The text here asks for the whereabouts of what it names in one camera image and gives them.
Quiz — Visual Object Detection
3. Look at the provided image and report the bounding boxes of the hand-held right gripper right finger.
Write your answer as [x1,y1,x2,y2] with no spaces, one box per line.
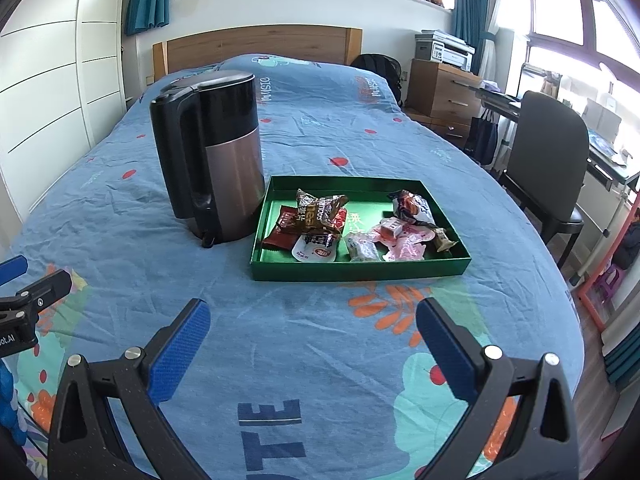
[416,298,582,480]

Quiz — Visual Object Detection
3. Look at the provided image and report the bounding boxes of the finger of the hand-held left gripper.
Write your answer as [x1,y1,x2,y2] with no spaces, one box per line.
[0,269,72,326]
[0,255,29,281]

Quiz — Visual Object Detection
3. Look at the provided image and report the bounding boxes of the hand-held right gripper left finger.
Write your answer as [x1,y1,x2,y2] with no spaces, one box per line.
[47,298,212,480]

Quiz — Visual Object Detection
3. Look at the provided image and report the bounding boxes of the cream twisted candy packet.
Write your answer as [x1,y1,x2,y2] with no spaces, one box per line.
[432,227,459,253]

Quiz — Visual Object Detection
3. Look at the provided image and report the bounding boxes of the pink cartoon-shaped packet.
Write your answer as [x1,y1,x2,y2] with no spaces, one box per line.
[369,217,436,262]

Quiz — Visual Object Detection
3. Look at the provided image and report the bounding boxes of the green box tray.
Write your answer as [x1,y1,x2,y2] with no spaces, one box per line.
[250,175,473,283]

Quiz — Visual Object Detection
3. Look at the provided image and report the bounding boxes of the pink and white candy packet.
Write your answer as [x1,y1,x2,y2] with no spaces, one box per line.
[346,232,383,263]

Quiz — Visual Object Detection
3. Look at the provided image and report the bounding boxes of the dark orange and white packet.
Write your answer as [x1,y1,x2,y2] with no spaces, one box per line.
[387,189,437,227]

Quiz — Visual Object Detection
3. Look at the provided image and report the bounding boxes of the dark red packet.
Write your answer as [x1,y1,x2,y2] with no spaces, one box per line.
[262,205,301,251]

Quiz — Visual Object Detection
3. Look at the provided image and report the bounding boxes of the red and white snack packet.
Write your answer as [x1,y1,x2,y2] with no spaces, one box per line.
[291,210,348,264]

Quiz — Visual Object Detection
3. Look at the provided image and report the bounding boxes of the brown snack packet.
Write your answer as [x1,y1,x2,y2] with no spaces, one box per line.
[295,188,349,235]

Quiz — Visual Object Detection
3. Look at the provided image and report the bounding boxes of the person's left forearm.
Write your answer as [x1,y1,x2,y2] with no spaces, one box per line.
[0,359,29,447]

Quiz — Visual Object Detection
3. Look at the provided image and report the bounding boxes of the blue printed bed sheet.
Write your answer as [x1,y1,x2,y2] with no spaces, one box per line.
[10,52,587,480]

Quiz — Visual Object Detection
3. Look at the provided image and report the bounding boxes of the orange framed mirror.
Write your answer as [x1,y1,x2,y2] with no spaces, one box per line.
[574,192,640,333]

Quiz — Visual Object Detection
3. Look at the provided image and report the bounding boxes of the black and bronze electric kettle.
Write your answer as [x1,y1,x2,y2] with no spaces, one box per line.
[150,71,266,249]

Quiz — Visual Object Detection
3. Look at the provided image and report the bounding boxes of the dark shopping bag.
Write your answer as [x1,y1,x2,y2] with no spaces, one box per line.
[462,109,501,167]

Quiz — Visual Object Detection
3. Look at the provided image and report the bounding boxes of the white wardrobe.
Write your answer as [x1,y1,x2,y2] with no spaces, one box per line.
[0,0,137,223]

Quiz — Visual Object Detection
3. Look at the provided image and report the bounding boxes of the black chair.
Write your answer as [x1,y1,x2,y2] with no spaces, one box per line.
[499,90,589,270]

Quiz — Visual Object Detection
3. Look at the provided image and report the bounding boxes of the wooden drawer cabinet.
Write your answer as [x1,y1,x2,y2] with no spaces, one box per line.
[404,57,484,150]

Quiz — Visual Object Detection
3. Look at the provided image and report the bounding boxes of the desk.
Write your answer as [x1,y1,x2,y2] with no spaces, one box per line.
[474,86,640,193]

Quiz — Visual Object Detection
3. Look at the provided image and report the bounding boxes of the black backpack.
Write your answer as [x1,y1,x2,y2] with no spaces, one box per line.
[349,53,404,107]

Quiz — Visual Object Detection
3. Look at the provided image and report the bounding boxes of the white printer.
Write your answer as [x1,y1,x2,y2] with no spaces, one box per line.
[414,29,476,72]

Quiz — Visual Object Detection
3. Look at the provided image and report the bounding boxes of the wooden headboard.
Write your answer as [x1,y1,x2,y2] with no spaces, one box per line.
[152,25,364,82]

